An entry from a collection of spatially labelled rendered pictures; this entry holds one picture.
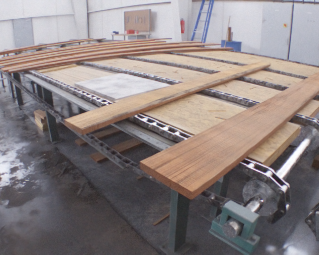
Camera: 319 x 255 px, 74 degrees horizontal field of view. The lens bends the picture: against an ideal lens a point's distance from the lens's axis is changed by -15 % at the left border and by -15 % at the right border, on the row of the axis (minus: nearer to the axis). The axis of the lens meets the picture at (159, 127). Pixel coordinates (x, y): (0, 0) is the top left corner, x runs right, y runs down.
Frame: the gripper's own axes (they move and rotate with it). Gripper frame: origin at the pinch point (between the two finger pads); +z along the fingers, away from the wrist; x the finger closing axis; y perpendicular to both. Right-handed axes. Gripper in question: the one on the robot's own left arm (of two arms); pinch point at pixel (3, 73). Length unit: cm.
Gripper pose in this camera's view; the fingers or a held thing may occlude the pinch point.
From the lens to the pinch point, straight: 299.5
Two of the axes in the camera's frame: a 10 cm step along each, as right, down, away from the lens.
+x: 0.0, 9.1, 4.1
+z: 8.3, -2.3, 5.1
